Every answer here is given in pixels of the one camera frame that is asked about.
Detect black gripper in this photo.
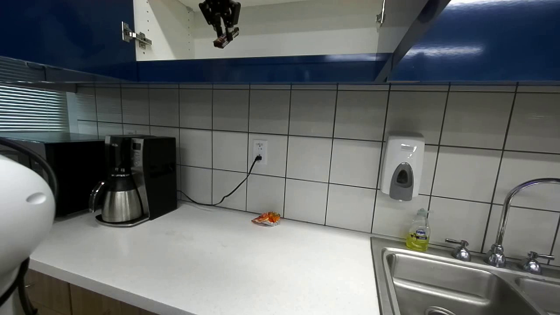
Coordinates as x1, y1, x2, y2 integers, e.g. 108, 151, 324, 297
198, 0, 243, 48

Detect brown Snickers candy bar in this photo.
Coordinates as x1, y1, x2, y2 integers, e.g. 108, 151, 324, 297
210, 32, 231, 50

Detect blue cabinet door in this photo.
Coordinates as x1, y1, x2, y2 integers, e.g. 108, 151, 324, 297
374, 0, 453, 83
0, 0, 136, 80

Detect wooden base cabinet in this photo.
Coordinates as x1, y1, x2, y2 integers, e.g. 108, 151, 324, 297
14, 267, 159, 315

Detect black steel coffee maker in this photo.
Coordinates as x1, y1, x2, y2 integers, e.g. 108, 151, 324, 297
94, 134, 180, 228

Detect orange snack packet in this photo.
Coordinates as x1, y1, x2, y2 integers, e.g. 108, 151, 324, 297
250, 209, 283, 227

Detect stainless steel coffee carafe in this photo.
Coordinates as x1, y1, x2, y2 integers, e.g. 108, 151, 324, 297
87, 167, 147, 225

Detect window blinds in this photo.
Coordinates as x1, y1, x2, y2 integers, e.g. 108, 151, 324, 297
0, 83, 80, 136

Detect yellow dish soap bottle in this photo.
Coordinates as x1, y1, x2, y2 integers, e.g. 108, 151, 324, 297
404, 207, 432, 253

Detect stainless steel double sink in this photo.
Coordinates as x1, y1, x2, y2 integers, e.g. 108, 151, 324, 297
369, 234, 560, 315

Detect chrome gooseneck faucet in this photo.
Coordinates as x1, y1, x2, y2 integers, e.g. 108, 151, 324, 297
486, 176, 560, 269

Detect open blue wall cabinet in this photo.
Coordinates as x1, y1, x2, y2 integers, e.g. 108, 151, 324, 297
133, 0, 430, 83

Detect white wall power outlet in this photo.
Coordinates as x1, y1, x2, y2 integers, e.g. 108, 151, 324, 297
248, 136, 271, 171

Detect black appliance power cord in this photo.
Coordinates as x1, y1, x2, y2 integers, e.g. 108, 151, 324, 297
177, 153, 264, 207

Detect closed blue wall cabinet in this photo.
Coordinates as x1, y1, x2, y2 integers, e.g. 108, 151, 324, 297
387, 0, 560, 83
0, 53, 136, 87

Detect white wall soap dispenser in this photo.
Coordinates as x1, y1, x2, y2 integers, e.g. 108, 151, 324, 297
380, 134, 427, 202

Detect chrome faucet handle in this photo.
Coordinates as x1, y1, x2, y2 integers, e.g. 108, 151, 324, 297
521, 249, 556, 276
444, 235, 474, 262

